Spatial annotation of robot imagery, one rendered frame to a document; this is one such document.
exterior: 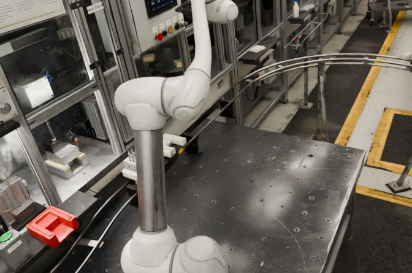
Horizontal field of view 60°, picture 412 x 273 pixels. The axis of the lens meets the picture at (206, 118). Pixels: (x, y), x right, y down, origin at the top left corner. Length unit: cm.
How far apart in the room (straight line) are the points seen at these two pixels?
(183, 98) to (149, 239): 52
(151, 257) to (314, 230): 73
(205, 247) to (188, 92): 53
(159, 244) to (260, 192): 70
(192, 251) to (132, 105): 53
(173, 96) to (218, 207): 80
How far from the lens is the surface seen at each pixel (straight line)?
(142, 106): 120
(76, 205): 170
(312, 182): 192
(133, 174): 180
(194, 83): 118
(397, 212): 281
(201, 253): 128
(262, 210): 177
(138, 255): 137
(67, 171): 185
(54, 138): 188
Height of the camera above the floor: 193
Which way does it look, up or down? 30 degrees down
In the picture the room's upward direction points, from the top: 9 degrees counter-clockwise
